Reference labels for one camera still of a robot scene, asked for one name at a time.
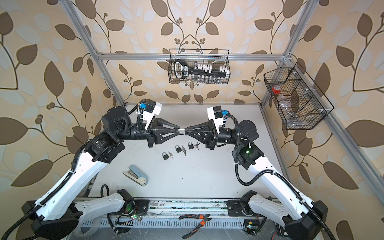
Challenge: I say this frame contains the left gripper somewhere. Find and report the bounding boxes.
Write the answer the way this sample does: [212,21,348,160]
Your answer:
[112,115,178,149]

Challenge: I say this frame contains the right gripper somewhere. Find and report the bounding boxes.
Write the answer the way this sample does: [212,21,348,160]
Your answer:
[188,121,243,152]

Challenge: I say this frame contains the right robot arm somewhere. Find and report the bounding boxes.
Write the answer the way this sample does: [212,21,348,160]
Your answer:
[185,115,335,240]

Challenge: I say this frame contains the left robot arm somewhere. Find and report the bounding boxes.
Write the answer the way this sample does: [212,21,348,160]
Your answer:
[2,100,180,240]

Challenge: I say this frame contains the black white tool in basket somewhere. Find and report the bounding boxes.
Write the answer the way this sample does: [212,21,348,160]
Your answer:
[173,60,231,79]

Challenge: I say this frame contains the red cap item in basket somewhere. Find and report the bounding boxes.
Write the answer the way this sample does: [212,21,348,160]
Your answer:
[272,85,282,96]

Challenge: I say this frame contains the red orange pliers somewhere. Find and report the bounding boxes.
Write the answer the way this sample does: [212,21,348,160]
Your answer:
[178,213,213,240]

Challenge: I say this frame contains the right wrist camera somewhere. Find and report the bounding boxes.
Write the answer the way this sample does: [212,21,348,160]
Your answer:
[207,106,230,134]

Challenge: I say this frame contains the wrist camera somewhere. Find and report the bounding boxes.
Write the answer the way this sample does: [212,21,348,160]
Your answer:
[137,100,163,130]
[207,106,230,134]

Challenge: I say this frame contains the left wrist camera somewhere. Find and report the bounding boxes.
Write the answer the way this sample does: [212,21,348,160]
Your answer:
[137,100,163,130]

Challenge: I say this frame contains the back wire basket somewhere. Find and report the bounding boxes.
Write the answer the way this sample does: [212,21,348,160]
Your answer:
[168,48,231,85]

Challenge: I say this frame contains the wire basket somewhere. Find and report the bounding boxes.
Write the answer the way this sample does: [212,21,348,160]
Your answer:
[168,48,231,85]
[264,63,334,130]

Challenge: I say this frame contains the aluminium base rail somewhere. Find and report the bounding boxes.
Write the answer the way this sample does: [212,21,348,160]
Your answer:
[80,198,266,231]

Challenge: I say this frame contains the right wire basket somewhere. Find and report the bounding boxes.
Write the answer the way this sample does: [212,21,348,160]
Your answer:
[264,63,334,130]

